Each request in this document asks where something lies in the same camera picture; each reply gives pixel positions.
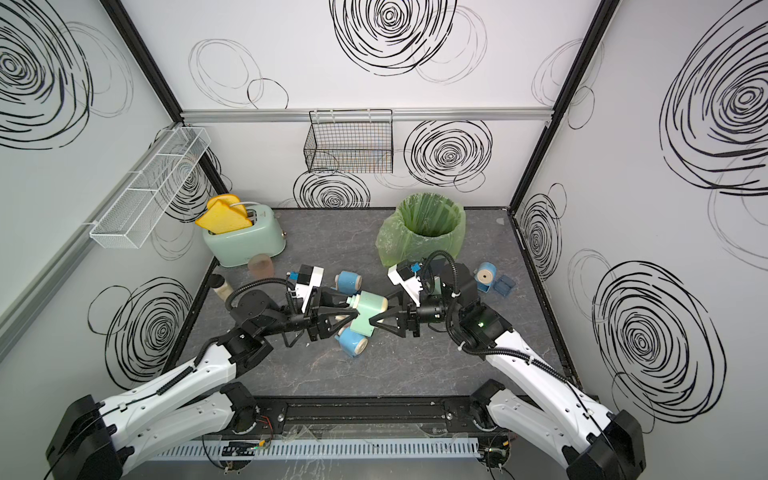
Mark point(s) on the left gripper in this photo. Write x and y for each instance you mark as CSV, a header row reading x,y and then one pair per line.
x,y
316,321

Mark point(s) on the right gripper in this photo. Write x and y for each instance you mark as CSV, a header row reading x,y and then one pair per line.
x,y
407,313

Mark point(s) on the green sharpener bottom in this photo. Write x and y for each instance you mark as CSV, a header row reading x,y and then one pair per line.
x,y
367,305

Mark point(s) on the blue sharpener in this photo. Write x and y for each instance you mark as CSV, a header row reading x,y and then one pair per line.
x,y
348,283
351,342
485,276

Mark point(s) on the blue sharpener tray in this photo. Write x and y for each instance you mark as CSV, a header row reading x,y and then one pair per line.
x,y
504,285

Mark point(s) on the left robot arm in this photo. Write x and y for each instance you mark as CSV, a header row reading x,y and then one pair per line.
x,y
109,438

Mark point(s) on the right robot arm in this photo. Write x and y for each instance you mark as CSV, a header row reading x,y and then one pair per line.
x,y
582,435

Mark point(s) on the bin with green bag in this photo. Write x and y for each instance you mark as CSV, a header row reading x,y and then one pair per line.
x,y
421,224

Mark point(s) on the mint green toaster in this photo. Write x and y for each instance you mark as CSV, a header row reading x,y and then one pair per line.
x,y
237,248

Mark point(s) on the small beige bottle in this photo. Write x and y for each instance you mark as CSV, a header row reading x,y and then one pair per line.
x,y
220,286

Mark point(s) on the yellow toy toast slice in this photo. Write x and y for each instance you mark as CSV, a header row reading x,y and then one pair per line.
x,y
224,213

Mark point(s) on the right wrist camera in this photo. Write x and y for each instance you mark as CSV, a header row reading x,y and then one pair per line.
x,y
406,274

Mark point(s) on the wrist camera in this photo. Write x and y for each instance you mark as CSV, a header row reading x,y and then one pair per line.
x,y
406,274
305,279

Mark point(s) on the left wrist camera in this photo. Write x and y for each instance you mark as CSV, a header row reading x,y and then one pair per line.
x,y
305,279

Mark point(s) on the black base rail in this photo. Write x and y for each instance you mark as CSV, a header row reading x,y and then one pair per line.
x,y
360,411

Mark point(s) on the grey slotted cable duct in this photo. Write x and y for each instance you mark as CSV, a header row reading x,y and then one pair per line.
x,y
330,449

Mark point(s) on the black wire basket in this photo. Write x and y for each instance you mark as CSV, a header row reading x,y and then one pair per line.
x,y
358,141

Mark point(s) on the white wire shelf basket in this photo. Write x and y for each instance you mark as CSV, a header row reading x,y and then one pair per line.
x,y
154,187

